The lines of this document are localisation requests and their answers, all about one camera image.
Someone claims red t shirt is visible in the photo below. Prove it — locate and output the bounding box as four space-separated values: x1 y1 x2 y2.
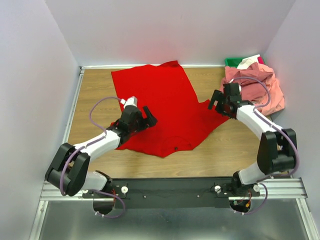
111 61 228 158

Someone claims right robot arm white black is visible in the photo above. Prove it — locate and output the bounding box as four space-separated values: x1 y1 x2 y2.
208 83 300 196

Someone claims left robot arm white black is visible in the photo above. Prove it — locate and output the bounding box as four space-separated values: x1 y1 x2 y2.
44 105 158 198

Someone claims pink t shirt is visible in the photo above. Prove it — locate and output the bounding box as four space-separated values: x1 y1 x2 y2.
220 63 285 116

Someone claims green plastic bin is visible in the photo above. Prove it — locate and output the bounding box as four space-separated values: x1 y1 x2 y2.
224 57 244 68

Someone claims white cloth in bin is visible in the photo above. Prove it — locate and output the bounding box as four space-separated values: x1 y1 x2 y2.
236 54 261 70

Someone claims magenta cloth in bin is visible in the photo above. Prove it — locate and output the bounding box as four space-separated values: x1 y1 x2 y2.
257 56 265 65

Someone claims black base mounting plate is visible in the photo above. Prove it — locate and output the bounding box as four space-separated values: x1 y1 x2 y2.
82 177 261 211

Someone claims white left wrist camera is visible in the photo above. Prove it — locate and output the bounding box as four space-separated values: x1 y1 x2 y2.
120 96 138 108

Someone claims aluminium frame rail left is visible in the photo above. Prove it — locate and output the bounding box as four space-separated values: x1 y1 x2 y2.
54 66 85 157

